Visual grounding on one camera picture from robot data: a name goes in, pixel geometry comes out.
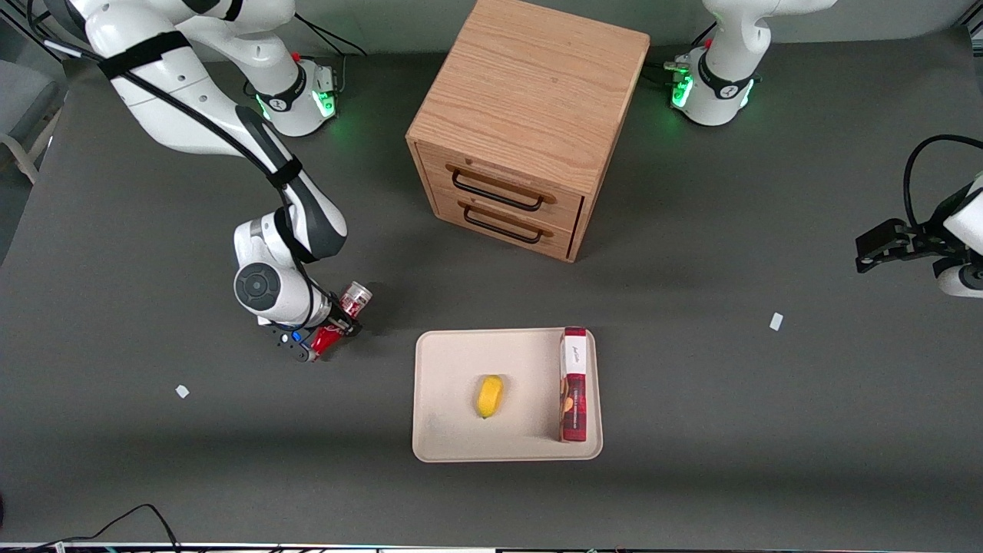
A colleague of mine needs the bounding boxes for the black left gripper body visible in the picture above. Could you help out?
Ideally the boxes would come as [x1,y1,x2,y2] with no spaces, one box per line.
[905,217,957,256]

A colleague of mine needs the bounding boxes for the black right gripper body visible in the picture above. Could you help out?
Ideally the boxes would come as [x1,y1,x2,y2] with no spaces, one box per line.
[306,293,343,333]

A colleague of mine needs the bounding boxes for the red ketchup bottle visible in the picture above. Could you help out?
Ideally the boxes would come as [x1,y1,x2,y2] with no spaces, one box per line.
[310,282,374,359]

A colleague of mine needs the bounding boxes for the beige plastic tray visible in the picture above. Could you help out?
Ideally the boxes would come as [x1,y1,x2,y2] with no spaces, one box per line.
[412,328,604,463]

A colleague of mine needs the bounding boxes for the wooden drawer front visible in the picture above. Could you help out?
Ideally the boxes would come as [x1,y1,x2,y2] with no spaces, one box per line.
[430,188,578,260]
[417,142,586,233]

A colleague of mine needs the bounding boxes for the yellow lemon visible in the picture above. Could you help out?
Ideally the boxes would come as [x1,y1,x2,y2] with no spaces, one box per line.
[476,374,505,419]

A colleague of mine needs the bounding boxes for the red and white carton box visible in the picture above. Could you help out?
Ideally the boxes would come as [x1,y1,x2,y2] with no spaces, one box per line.
[558,327,590,443]

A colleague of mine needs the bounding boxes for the wooden drawer cabinet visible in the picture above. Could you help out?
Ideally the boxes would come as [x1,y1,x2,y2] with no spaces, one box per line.
[405,0,651,263]

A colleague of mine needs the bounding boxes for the grey chair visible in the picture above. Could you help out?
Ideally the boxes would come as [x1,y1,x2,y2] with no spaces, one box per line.
[0,60,64,185]

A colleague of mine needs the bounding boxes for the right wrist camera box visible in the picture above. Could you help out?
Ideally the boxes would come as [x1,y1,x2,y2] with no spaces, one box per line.
[258,321,317,363]

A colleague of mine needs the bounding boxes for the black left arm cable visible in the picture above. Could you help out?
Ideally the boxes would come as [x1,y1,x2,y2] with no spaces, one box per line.
[903,134,983,228]

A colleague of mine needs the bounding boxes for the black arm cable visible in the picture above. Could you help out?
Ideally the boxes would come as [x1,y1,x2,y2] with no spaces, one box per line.
[903,134,983,228]
[27,0,333,327]

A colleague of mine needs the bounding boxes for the black drawer handle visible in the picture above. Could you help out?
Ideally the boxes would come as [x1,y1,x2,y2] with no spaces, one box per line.
[463,206,544,245]
[452,169,545,212]

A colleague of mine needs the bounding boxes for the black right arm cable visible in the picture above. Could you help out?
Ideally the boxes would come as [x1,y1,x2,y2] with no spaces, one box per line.
[27,0,333,327]

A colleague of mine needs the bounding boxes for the black right base cable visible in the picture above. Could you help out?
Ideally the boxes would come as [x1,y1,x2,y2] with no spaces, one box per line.
[294,11,368,91]

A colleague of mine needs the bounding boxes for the black base cable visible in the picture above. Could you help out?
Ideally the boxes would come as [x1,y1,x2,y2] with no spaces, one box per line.
[294,11,368,91]
[644,23,719,87]

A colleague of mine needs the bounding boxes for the black left base cable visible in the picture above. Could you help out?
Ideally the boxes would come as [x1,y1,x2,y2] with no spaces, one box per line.
[644,23,719,87]

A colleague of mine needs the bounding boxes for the black floor cable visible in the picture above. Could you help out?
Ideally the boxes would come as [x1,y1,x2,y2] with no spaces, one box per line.
[0,503,182,553]

